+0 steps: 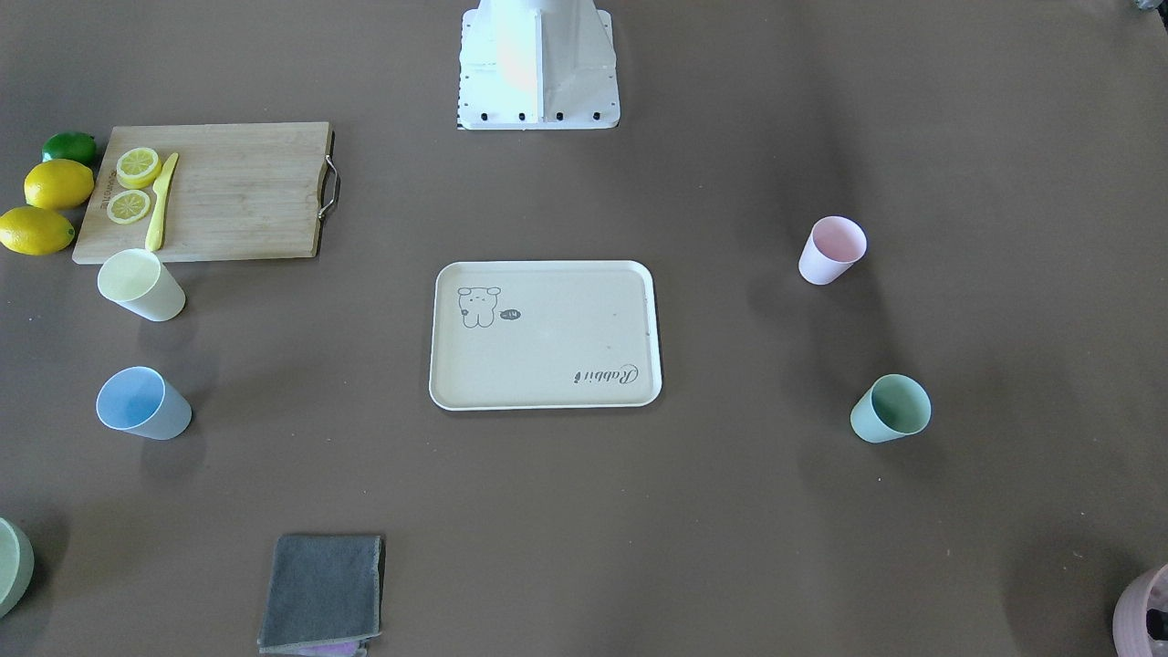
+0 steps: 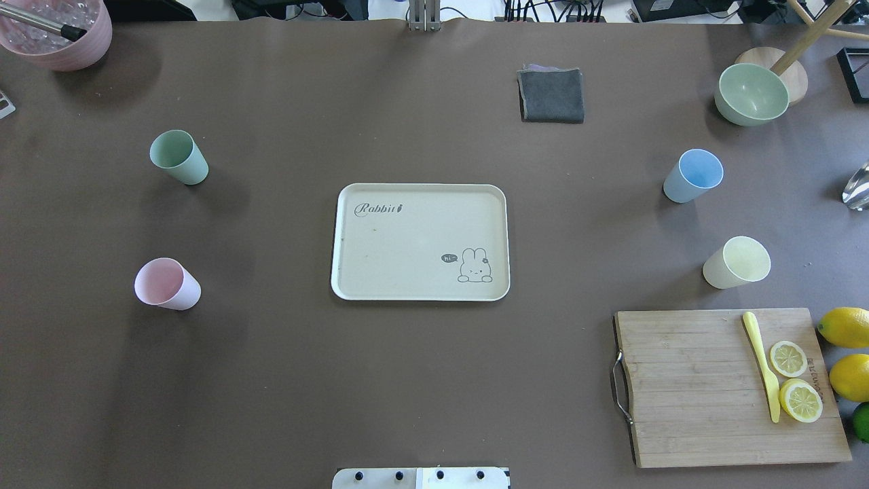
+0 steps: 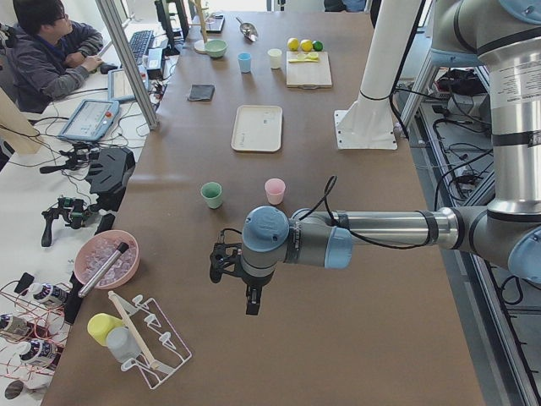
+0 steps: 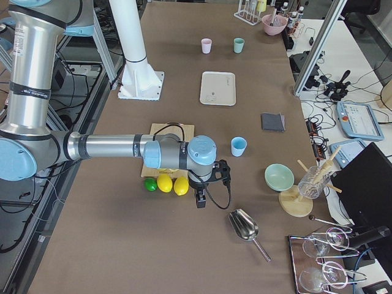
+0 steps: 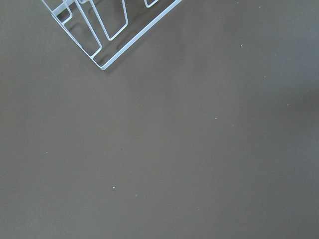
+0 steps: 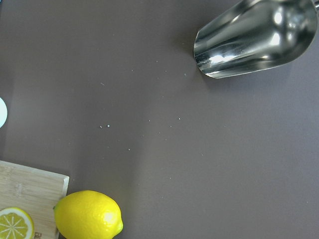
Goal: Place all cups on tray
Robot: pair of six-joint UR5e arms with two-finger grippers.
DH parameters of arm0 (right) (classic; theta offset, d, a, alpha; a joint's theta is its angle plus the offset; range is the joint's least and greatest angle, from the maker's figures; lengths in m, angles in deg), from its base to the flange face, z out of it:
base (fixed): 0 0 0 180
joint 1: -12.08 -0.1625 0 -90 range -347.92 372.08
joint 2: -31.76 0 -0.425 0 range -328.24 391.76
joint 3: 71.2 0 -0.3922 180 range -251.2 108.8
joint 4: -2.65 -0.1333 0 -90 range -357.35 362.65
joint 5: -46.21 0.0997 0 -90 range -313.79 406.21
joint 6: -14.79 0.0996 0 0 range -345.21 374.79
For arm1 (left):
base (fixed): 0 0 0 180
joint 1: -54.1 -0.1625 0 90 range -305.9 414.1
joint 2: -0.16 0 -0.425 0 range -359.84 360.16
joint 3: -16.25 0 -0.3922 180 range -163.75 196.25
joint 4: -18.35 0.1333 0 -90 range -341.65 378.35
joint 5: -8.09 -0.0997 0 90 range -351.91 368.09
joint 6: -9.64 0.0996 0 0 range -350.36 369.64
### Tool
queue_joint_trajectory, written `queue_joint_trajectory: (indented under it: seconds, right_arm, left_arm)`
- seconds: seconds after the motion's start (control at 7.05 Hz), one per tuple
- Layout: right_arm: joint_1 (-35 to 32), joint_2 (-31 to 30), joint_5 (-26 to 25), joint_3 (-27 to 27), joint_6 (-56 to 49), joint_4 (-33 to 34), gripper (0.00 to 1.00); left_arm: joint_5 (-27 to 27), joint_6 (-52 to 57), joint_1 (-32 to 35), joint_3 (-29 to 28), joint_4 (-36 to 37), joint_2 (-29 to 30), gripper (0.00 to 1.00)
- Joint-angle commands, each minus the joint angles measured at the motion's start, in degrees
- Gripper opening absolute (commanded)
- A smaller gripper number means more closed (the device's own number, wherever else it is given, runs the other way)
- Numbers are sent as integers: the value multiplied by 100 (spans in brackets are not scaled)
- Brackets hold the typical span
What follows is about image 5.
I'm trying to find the white wire rack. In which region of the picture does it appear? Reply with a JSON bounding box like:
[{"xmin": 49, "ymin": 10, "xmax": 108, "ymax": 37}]
[{"xmin": 42, "ymin": 0, "xmax": 180, "ymax": 70}]

